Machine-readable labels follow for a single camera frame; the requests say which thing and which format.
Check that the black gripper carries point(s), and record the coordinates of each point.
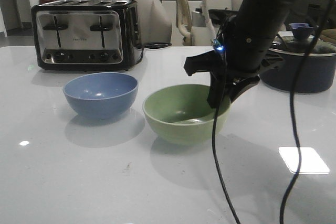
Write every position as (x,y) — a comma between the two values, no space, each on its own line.
(244,69)

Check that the green bowl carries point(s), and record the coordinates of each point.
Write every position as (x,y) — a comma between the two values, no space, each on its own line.
(181,115)

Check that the blue bowl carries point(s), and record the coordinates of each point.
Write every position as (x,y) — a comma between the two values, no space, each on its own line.
(101,95)

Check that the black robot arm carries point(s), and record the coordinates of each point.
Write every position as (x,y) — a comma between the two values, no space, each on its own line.
(240,48)

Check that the beige upholstered chair right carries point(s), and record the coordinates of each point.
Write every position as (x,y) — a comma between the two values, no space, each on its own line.
(223,2)

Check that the beige upholstered chair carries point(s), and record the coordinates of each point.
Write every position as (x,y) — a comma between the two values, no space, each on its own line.
(223,2)
(154,23)

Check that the cream office chair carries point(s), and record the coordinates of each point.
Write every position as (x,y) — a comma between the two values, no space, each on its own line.
(184,21)

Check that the glass pot lid blue knob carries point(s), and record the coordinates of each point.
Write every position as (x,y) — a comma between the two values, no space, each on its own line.
(299,41)

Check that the dark blue cooking pot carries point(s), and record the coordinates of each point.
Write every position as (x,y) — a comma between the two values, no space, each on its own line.
(316,76)

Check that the beige upholstered chair left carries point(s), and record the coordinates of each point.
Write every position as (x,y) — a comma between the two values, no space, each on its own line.
(154,23)

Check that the black chrome four-slot toaster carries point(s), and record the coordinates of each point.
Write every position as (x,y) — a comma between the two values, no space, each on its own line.
(87,35)

